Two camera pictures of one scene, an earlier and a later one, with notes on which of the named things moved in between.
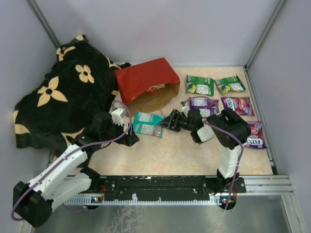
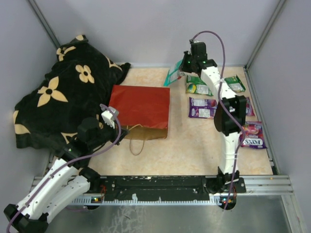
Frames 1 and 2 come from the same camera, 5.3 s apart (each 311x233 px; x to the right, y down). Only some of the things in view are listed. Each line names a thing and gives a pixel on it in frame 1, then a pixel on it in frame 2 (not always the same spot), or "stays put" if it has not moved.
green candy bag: (201, 85) stays put
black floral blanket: (80, 86) stays put
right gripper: (169, 123) → (186, 55)
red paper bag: (148, 87) → (144, 111)
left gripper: (129, 139) → (124, 132)
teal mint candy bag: (147, 123) → (173, 75)
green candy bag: (232, 83) stays put
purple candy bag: (207, 106) stays put
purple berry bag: (255, 139) stays put
